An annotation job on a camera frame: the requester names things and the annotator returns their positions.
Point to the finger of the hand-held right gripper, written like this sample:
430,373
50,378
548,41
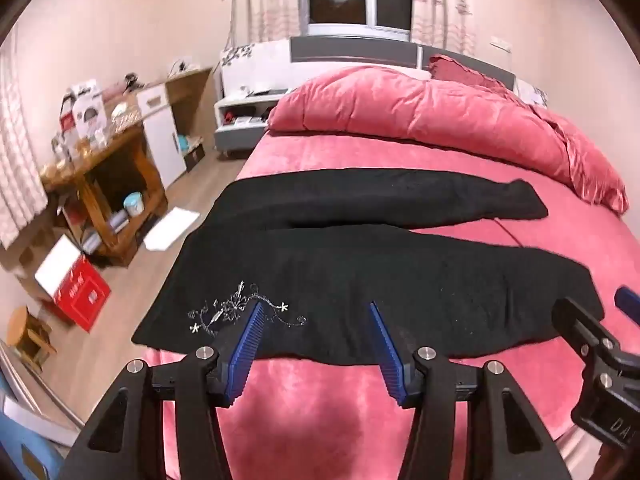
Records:
575,322
630,305

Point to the grey headboard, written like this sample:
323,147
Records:
350,50

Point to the small wooden stool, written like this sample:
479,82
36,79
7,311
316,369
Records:
27,330

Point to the bed with pink sheet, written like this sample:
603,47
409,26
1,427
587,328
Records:
310,410

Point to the wooden table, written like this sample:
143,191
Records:
135,160

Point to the pink duvet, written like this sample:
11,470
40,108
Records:
400,105

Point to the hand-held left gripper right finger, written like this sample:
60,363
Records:
387,350

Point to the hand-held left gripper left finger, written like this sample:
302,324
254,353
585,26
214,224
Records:
246,350

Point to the patterned curtain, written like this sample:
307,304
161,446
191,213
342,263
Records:
272,0
442,5
15,160

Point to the teal bowl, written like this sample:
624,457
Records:
189,144

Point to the white printed box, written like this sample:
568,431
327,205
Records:
87,110

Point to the white floral headboard panel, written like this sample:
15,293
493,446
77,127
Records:
250,67

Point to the pink pillow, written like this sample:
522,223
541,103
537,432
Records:
450,67

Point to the white and grey nightstand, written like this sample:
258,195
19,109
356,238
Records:
240,127

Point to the wooden desk with white cabinet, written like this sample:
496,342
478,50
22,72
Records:
162,130

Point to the white wall socket with plug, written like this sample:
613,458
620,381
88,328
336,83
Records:
182,66

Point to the red cardboard box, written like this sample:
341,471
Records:
82,292

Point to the white jar with teal lid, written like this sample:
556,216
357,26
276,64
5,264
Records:
135,206

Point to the blue plastic object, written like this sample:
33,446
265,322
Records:
25,440

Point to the black pants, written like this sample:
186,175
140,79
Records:
350,270

